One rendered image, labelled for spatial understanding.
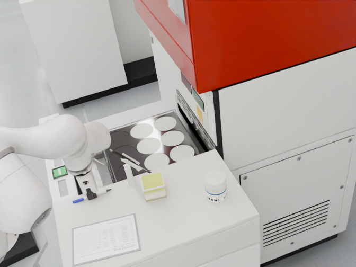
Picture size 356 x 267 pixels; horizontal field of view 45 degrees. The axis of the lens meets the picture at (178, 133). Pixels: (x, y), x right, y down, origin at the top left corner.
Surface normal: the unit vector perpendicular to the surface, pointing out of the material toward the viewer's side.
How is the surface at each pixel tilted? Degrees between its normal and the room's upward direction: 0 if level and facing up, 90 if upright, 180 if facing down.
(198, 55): 90
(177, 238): 0
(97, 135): 60
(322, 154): 90
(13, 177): 43
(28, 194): 47
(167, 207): 0
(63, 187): 0
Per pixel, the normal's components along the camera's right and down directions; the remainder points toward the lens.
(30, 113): -0.12, -0.77
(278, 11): 0.33, 0.57
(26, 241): 0.25, -0.18
